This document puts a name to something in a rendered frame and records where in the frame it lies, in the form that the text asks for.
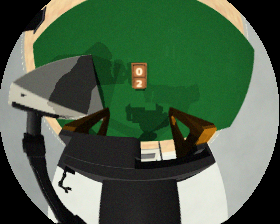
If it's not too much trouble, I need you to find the orange-brown cube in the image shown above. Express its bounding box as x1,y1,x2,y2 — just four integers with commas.
134,77,145,89
133,65,145,77

